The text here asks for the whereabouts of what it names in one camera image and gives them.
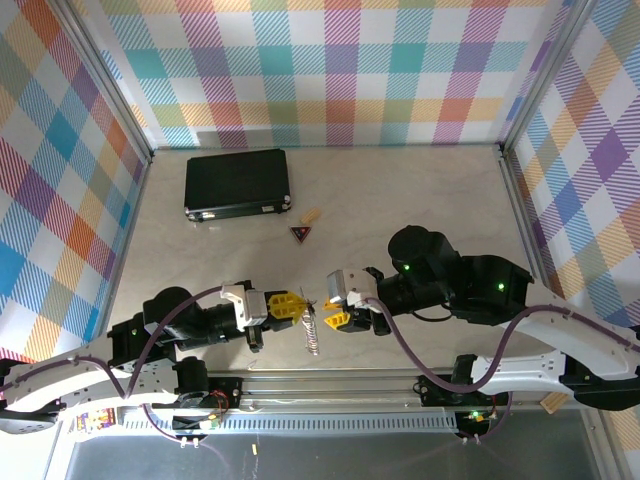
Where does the silver keyring holder with rings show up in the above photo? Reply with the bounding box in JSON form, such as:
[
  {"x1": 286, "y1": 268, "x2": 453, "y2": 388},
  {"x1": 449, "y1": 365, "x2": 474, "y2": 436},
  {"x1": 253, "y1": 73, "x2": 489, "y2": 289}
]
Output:
[{"x1": 298, "y1": 285, "x2": 321, "y2": 357}]

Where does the left controller circuit board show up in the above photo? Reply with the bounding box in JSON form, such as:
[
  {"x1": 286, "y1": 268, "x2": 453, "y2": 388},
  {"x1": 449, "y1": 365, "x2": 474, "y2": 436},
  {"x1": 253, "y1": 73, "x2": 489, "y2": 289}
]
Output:
[{"x1": 172, "y1": 413, "x2": 222, "y2": 435}]

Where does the controller circuit board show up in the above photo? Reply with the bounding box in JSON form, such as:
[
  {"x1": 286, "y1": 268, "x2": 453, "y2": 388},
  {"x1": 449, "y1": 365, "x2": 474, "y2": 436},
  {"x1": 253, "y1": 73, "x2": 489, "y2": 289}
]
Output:
[
  {"x1": 457, "y1": 408, "x2": 496, "y2": 435},
  {"x1": 172, "y1": 413, "x2": 222, "y2": 435}
]

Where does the black hard case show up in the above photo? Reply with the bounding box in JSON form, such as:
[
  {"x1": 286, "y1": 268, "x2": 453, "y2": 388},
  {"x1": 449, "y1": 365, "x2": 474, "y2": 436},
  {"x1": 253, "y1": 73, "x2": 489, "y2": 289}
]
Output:
[{"x1": 183, "y1": 148, "x2": 294, "y2": 224}]

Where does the colourful printed card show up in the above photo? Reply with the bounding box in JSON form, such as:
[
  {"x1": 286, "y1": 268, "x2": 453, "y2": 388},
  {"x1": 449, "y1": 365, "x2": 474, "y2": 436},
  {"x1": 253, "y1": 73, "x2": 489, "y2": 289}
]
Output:
[{"x1": 74, "y1": 407, "x2": 117, "y2": 432}]

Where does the right controller circuit board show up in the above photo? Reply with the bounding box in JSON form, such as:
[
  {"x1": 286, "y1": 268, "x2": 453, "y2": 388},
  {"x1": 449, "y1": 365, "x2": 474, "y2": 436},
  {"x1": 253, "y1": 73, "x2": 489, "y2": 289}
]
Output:
[{"x1": 457, "y1": 408, "x2": 496, "y2": 435}]

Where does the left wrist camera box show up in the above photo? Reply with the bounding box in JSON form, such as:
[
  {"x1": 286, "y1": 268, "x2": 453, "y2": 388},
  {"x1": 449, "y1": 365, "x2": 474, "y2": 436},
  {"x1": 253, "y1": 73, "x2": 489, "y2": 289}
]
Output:
[{"x1": 219, "y1": 280, "x2": 271, "y2": 331}]

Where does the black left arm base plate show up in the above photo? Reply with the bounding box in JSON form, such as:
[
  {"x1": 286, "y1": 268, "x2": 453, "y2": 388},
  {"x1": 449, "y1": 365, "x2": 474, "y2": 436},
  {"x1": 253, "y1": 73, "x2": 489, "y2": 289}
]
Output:
[{"x1": 174, "y1": 377, "x2": 245, "y2": 409}]

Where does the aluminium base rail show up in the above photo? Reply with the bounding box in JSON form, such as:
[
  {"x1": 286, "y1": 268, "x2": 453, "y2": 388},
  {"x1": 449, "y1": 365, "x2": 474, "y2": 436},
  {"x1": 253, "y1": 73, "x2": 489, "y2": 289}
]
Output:
[{"x1": 54, "y1": 368, "x2": 609, "y2": 415}]

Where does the aluminium side floor rail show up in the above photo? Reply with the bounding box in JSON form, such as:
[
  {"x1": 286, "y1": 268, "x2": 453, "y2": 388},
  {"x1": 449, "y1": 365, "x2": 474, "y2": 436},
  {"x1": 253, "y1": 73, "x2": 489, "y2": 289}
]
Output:
[
  {"x1": 497, "y1": 143, "x2": 574, "y2": 369},
  {"x1": 87, "y1": 152, "x2": 154, "y2": 374}
]

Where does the slotted white cable duct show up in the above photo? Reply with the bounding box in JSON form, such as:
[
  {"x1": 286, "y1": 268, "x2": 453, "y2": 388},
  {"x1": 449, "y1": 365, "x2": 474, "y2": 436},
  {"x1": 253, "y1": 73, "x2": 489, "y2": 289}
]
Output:
[{"x1": 119, "y1": 412, "x2": 460, "y2": 436}]

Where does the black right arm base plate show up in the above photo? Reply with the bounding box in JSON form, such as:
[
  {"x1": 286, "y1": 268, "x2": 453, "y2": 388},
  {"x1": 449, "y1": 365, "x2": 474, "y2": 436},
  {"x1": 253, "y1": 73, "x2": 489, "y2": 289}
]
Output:
[{"x1": 417, "y1": 373, "x2": 511, "y2": 407}]

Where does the aluminium corner post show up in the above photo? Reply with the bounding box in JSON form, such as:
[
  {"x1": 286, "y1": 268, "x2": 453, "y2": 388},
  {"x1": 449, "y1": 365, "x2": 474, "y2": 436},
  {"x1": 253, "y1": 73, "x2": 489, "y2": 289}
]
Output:
[
  {"x1": 499, "y1": 0, "x2": 601, "y2": 156},
  {"x1": 49, "y1": 0, "x2": 154, "y2": 164}
]

